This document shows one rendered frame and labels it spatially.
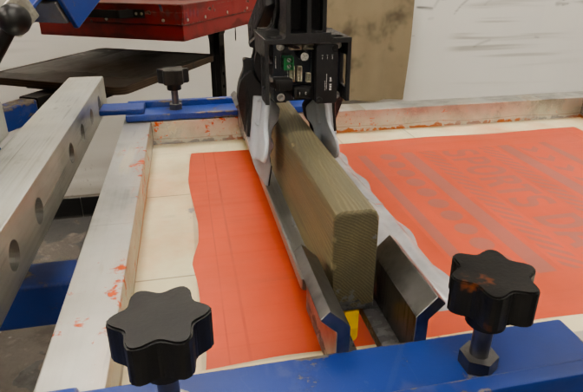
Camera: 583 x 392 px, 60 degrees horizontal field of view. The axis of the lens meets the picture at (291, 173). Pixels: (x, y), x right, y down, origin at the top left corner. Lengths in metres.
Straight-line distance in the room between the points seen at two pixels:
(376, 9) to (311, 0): 2.17
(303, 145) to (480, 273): 0.20
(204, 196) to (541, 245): 0.35
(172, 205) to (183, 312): 0.34
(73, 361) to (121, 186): 0.25
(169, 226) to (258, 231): 0.09
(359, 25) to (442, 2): 0.46
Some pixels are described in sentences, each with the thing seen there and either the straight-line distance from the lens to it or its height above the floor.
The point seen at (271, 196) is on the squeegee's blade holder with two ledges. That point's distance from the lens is 0.48.
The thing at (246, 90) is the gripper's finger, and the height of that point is 1.09.
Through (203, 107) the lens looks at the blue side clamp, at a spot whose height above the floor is 1.00.
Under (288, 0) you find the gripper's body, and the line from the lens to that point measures 0.40.
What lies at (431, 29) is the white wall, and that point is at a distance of 2.78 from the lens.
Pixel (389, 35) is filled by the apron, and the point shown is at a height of 0.86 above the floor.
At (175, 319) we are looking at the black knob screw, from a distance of 0.23.
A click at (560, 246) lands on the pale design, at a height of 0.95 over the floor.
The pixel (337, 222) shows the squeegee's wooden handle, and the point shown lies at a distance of 0.31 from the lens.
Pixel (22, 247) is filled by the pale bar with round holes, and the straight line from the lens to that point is 0.41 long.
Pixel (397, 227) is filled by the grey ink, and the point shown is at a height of 0.96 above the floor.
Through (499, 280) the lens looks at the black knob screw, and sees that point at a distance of 0.26.
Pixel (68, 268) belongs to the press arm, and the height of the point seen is 0.92.
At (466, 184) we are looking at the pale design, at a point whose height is 0.95.
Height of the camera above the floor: 1.20
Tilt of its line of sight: 23 degrees down
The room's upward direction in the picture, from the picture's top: straight up
